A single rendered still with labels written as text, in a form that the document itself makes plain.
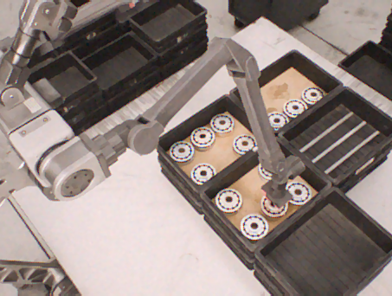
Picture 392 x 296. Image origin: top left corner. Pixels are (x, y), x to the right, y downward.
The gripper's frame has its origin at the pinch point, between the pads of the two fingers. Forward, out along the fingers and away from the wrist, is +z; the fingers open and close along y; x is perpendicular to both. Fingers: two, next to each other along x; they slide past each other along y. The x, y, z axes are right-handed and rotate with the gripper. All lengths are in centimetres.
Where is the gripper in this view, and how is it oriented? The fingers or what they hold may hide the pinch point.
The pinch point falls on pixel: (274, 202)
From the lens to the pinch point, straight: 176.7
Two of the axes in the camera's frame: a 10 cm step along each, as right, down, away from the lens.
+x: -7.8, 5.3, -3.2
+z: 0.4, 5.6, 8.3
